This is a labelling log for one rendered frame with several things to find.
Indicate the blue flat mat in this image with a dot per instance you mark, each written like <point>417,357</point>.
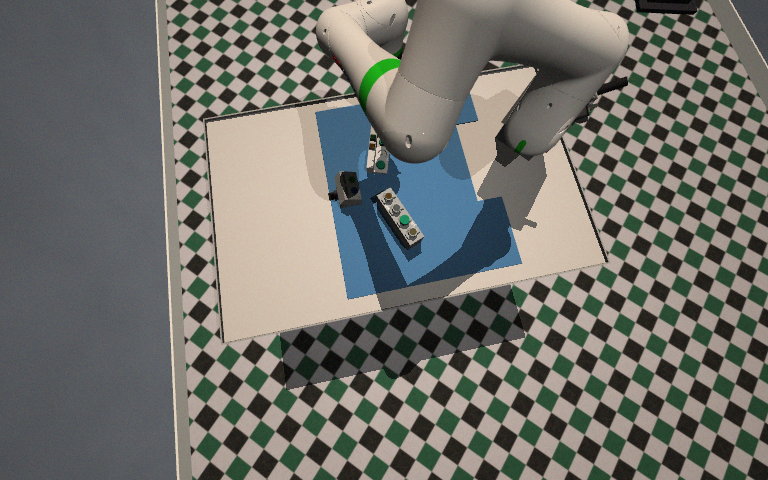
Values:
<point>461,234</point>

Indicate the small sloping desk with blue and green keys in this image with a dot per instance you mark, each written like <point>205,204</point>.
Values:
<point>348,190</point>

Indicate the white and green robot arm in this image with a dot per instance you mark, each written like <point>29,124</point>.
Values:
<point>413,101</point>

